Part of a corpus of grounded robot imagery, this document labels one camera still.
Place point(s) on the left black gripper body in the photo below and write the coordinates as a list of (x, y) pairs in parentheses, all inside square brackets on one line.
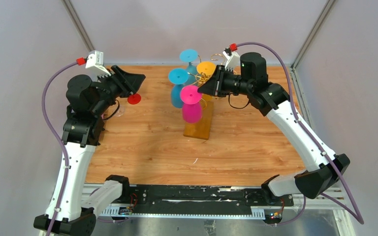
[(112, 85)]

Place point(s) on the front blue wine glass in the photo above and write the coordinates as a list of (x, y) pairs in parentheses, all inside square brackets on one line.
[(178, 77)]

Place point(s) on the blue wine glass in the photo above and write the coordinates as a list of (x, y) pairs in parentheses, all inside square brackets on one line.
[(178, 77), (189, 56)]

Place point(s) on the wooden rack base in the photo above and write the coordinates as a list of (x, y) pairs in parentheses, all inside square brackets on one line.
[(201, 129)]

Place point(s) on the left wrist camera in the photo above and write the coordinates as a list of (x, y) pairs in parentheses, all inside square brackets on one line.
[(95, 64)]

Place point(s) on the rear blue wine glass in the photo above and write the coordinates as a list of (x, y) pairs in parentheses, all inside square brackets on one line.
[(189, 56)]

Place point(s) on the clear wine glass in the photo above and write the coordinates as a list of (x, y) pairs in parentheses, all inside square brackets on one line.
[(120, 111)]

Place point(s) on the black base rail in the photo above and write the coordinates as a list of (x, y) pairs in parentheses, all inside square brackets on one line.
[(198, 202)]

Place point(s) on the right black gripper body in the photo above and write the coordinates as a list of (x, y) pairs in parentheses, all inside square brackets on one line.
[(226, 82)]

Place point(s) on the yellow wine glass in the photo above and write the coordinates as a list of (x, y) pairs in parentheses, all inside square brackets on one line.
[(206, 70)]

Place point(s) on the gold wire glass rack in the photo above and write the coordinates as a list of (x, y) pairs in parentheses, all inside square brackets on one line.
[(207, 98)]

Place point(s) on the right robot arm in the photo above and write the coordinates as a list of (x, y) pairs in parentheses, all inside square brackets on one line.
[(322, 164)]

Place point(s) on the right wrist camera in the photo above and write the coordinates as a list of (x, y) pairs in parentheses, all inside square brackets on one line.
[(231, 56)]

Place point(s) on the pink wine glass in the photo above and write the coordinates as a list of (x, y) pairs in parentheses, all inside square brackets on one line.
[(191, 109)]

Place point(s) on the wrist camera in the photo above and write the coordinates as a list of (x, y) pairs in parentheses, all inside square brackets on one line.
[(95, 64), (231, 56)]

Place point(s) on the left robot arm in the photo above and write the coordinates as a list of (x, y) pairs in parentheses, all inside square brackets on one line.
[(67, 214)]

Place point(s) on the red wine glass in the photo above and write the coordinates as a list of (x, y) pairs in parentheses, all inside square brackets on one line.
[(134, 99)]

